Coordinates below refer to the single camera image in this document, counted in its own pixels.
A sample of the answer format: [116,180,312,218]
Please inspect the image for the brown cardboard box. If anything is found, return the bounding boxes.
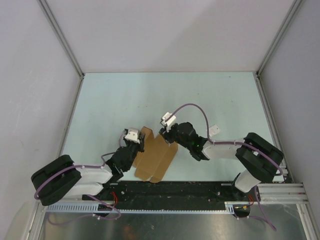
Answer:
[132,126,179,184]

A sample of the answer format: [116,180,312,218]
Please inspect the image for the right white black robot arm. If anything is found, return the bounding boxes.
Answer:
[159,122,284,201]

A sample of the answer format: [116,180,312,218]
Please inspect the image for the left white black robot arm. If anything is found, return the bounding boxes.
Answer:
[31,129,145,206]

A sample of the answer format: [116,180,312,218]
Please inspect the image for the small white paper scrap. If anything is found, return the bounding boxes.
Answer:
[208,124,221,137]

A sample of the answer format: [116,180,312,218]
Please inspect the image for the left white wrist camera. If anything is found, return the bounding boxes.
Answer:
[124,128,140,144]

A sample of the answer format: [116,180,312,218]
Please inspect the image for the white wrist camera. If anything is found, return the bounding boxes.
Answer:
[124,128,140,144]
[160,112,177,132]

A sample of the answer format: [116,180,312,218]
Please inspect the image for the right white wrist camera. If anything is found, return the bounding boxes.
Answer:
[160,112,177,132]

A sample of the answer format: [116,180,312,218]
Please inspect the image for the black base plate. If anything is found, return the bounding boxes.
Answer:
[96,181,260,213]

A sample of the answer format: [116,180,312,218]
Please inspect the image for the perforated cable duct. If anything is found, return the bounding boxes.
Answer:
[44,201,256,215]

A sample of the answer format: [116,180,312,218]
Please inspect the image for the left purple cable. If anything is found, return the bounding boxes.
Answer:
[33,129,130,226]

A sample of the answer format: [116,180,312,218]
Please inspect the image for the purple cable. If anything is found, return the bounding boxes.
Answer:
[169,103,283,231]
[33,129,130,226]

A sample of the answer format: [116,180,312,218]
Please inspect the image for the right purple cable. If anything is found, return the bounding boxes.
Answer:
[169,103,283,231]

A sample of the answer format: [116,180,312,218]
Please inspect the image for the aluminium frame rail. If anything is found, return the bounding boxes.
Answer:
[36,182,306,204]

